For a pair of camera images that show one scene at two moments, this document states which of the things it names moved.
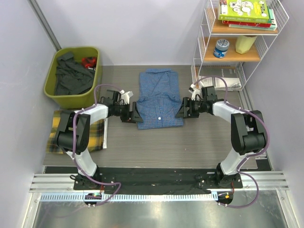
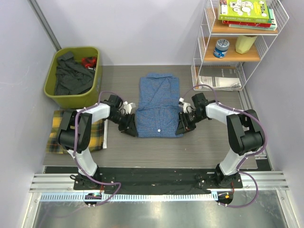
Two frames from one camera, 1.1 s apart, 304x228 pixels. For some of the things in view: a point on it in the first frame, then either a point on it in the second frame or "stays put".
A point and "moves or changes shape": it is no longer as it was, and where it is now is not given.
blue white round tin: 221,49 stays put
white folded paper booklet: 232,83 stays put
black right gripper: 183,111 -> 184,125
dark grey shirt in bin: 71,77 stays put
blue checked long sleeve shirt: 159,101 moves or changes shape
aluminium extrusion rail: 265,180 stays put
